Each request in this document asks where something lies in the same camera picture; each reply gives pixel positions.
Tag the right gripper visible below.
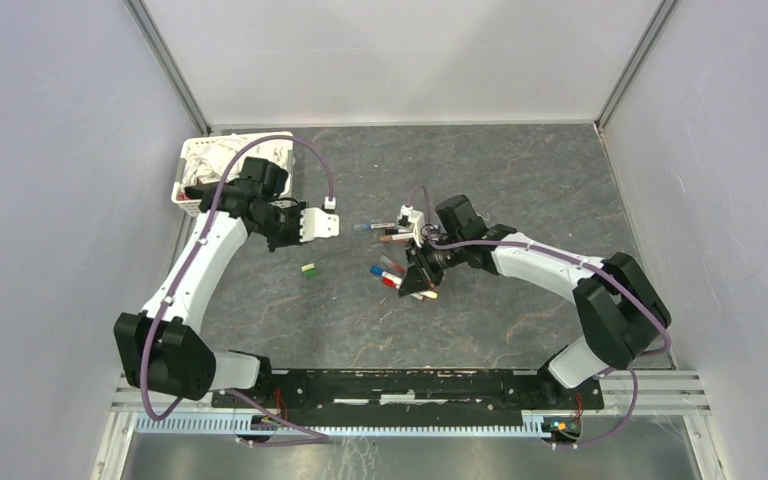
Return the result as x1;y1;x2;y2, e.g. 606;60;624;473
399;233;465;295

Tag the green pen cap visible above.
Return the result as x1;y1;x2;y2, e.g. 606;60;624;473
301;263;318;277

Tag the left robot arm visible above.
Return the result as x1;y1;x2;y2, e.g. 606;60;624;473
114;157;302;408

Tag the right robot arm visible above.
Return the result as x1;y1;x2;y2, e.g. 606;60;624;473
397;195;672;408

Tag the red cap white pen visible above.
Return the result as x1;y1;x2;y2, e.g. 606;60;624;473
382;278;400;289

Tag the blue cap white pen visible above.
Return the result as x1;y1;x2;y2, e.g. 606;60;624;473
369;266;403;284

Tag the brown cap pen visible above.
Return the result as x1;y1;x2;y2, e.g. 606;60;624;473
379;233;413;243

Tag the blue cap silver pen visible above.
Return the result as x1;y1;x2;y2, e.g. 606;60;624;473
353;222;399;231

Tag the white plastic basket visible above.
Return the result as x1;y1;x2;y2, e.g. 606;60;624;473
170;131;295;217

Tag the black item in basket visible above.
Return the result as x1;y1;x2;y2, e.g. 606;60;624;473
183;187;202;200

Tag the white cloth in basket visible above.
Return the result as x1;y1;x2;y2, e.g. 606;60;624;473
178;133;294;186

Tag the right base electronics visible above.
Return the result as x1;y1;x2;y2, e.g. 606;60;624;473
541;417;582;444

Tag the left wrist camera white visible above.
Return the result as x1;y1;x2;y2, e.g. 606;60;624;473
299;208;340;243

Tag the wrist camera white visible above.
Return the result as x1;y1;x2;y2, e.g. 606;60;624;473
397;205;426;247
299;208;340;243

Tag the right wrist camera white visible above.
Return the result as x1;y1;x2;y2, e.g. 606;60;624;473
397;205;426;247

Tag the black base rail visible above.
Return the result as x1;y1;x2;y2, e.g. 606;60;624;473
247;368;605;428

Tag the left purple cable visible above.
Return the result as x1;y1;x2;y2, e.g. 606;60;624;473
138;135;338;446

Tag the purple cable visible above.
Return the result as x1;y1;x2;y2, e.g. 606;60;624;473
138;135;338;446
407;184;673;449

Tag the grey slotted cable duct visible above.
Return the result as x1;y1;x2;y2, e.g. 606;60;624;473
134;413;550;439

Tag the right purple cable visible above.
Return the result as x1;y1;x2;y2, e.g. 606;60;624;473
407;184;673;449

